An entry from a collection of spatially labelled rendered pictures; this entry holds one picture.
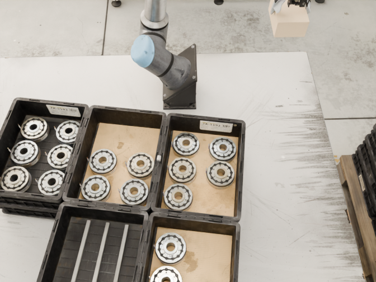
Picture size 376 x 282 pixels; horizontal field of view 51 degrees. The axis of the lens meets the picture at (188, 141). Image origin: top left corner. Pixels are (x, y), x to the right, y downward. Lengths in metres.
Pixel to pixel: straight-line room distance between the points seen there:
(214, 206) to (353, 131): 1.55
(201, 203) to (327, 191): 0.54
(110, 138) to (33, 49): 1.73
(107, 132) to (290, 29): 0.82
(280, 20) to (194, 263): 0.93
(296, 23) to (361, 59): 1.65
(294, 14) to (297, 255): 0.91
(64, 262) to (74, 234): 0.10
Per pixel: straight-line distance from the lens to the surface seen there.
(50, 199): 1.39
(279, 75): 1.96
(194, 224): 1.33
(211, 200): 1.43
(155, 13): 1.61
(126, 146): 1.54
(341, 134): 2.73
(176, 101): 1.74
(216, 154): 1.48
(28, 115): 1.73
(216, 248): 1.38
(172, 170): 1.45
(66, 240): 1.44
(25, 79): 2.03
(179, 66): 1.65
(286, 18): 1.59
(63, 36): 3.22
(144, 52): 1.58
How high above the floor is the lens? 2.15
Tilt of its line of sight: 59 degrees down
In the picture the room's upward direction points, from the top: 1 degrees clockwise
